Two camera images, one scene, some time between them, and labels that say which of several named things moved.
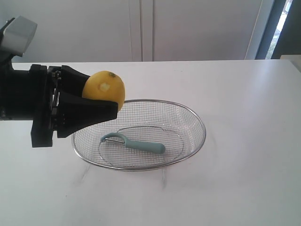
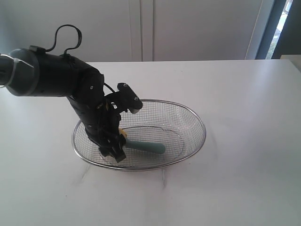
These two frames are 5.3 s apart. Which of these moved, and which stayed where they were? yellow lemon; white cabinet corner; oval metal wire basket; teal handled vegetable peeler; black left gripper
Moved: black left gripper; yellow lemon
Stayed: teal handled vegetable peeler; white cabinet corner; oval metal wire basket
